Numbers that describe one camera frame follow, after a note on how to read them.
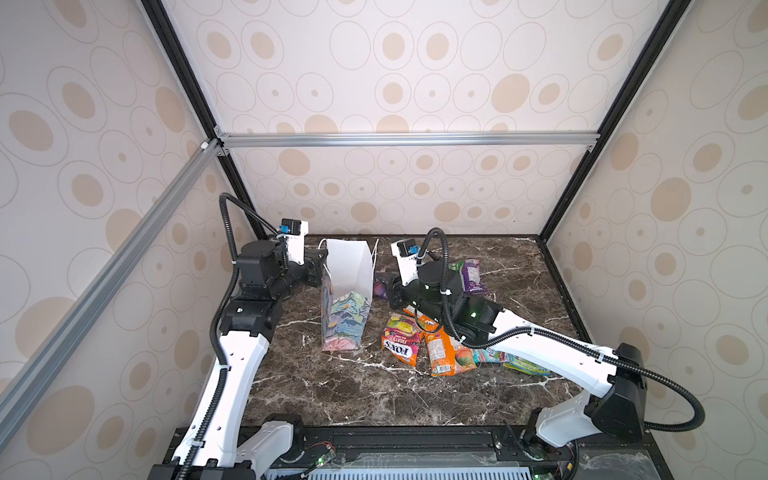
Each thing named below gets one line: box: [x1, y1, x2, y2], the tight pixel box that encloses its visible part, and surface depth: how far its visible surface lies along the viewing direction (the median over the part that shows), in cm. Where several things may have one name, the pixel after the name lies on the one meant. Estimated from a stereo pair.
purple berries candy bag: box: [462, 258, 488, 294], surface depth 105 cm
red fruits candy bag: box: [381, 311, 420, 367], surface depth 90 cm
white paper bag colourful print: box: [318, 238, 379, 352], surface depth 83 cm
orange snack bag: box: [425, 327, 477, 377], surface depth 87 cm
